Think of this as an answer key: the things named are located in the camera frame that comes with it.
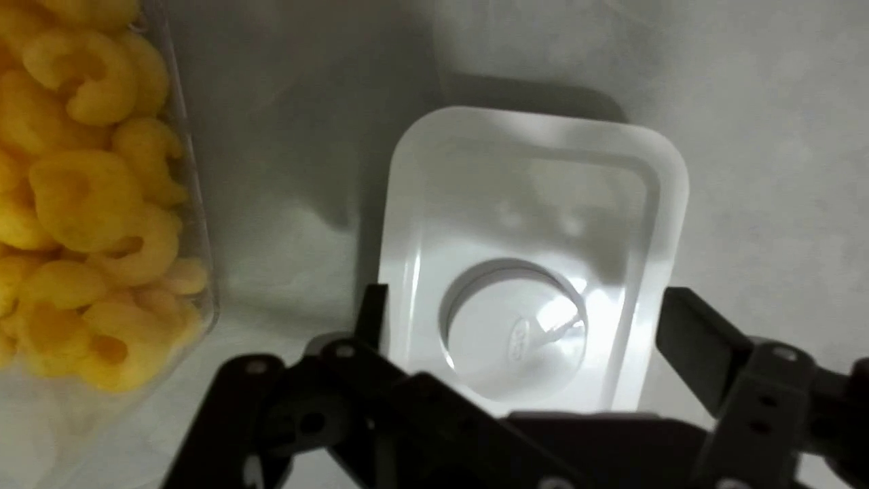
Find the yellow puffed snacks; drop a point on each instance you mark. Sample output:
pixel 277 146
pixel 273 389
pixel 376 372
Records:
pixel 83 191

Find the white rectangular container lid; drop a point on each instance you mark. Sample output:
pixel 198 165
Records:
pixel 524 199

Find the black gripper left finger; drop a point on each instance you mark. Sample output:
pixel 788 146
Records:
pixel 417 436

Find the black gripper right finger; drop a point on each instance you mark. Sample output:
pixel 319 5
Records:
pixel 770 417

